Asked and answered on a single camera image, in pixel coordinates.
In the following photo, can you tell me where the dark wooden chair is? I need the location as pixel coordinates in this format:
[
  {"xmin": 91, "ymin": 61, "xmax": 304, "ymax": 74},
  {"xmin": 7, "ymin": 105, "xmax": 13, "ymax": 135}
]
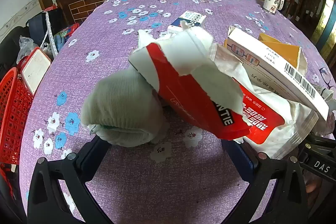
[{"xmin": 285, "ymin": 0, "xmax": 323, "ymax": 30}]

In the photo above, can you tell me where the white red wet wipe packet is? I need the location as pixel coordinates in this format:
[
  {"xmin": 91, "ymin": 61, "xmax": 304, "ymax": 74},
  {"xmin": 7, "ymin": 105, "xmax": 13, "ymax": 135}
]
[{"xmin": 214, "ymin": 43, "xmax": 319, "ymax": 160}]

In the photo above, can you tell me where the person's right hand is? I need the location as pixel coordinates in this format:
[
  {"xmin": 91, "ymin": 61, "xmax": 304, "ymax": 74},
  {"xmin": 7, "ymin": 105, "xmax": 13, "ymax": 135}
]
[{"xmin": 304, "ymin": 175, "xmax": 326, "ymax": 210}]

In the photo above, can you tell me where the white blue patterned medicine box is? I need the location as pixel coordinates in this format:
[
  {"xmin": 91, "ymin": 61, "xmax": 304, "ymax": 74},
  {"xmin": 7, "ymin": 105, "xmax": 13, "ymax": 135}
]
[{"xmin": 167, "ymin": 10, "xmax": 206, "ymax": 34}]

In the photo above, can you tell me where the white patterned strap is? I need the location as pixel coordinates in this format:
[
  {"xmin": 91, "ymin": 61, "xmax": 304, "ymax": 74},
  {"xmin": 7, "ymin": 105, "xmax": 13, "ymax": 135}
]
[{"xmin": 43, "ymin": 11, "xmax": 58, "ymax": 56}]

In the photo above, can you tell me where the pale grey knit sock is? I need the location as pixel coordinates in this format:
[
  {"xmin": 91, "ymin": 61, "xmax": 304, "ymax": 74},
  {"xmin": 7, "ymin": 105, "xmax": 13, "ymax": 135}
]
[{"xmin": 80, "ymin": 69, "xmax": 171, "ymax": 148}]

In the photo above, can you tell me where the yellow paper container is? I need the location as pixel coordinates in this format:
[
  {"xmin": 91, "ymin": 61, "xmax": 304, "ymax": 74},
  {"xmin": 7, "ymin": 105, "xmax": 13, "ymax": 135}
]
[{"xmin": 259, "ymin": 33, "xmax": 308, "ymax": 76}]

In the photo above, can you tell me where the red plastic mesh basket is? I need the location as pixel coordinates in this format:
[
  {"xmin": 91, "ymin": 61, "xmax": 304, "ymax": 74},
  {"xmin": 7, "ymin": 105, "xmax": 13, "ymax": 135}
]
[{"xmin": 0, "ymin": 67, "xmax": 34, "ymax": 165}]

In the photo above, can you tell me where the long white barcode medicine box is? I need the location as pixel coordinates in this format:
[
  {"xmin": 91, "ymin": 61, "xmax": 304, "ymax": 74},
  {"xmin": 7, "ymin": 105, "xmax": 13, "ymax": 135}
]
[{"xmin": 223, "ymin": 26, "xmax": 330, "ymax": 122}]

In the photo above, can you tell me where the black sofa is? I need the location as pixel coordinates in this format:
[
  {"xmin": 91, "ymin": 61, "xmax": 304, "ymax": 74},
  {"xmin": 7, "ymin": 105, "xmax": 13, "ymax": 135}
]
[{"xmin": 0, "ymin": 26, "xmax": 27, "ymax": 75}]

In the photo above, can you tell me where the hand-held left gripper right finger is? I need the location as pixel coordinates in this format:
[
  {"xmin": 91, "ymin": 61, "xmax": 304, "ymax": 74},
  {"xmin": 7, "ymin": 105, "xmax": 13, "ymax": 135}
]
[{"xmin": 222, "ymin": 139, "xmax": 309, "ymax": 224}]

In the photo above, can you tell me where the torn red white paper cup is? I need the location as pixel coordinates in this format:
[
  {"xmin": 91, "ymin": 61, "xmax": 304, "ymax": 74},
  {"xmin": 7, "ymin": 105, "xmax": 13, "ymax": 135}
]
[{"xmin": 129, "ymin": 27, "xmax": 254, "ymax": 140}]

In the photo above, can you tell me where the clear plastic bag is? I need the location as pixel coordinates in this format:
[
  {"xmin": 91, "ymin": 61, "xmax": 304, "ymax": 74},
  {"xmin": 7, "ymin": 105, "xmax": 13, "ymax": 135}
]
[{"xmin": 17, "ymin": 35, "xmax": 36, "ymax": 63}]

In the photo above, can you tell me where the purple floral tablecloth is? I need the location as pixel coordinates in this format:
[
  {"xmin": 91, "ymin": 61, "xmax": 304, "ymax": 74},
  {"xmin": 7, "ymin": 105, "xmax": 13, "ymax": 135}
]
[{"xmin": 20, "ymin": 0, "xmax": 336, "ymax": 224}]

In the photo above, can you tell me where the white board with red frame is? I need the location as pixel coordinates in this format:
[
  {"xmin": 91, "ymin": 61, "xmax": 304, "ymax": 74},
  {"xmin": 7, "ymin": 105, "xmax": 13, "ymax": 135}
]
[{"xmin": 17, "ymin": 47, "xmax": 51, "ymax": 96}]

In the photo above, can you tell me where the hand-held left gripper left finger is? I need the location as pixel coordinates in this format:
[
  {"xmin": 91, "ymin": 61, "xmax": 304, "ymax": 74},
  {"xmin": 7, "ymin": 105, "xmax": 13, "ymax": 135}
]
[{"xmin": 28, "ymin": 135, "xmax": 113, "ymax": 224}]

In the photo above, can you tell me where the dark blue bag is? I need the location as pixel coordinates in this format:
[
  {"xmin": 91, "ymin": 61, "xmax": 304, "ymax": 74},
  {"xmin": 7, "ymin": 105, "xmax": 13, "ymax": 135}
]
[{"xmin": 28, "ymin": 7, "xmax": 65, "ymax": 43}]

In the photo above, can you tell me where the colourful plastic package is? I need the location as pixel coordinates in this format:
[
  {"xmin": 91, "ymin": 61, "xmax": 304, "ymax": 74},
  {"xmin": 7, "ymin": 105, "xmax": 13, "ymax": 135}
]
[{"xmin": 54, "ymin": 23, "xmax": 80, "ymax": 51}]

